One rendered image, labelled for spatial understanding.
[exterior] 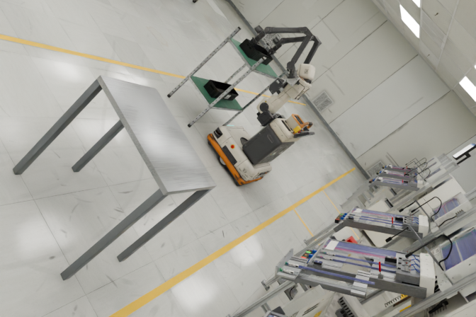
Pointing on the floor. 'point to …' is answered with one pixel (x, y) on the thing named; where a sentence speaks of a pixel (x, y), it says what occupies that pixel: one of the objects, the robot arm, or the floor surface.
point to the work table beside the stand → (189, 167)
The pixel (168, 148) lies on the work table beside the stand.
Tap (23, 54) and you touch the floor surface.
